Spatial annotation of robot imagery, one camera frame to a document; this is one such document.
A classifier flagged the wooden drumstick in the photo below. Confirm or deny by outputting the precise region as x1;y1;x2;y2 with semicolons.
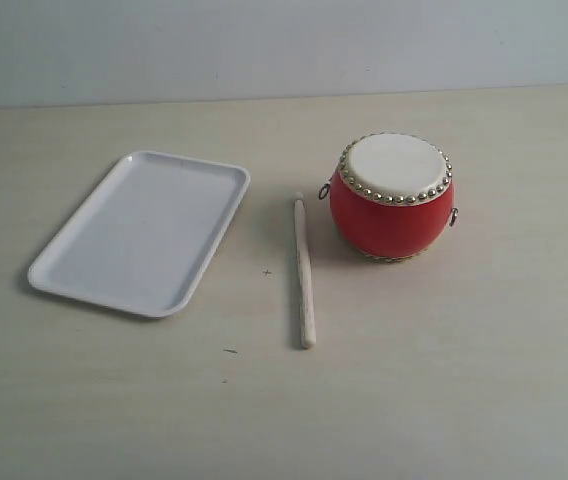
293;193;317;349

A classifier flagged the small red drum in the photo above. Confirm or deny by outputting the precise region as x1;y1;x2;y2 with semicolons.
318;132;459;263

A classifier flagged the white rectangular plastic tray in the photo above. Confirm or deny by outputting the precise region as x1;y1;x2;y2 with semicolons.
27;150;251;319

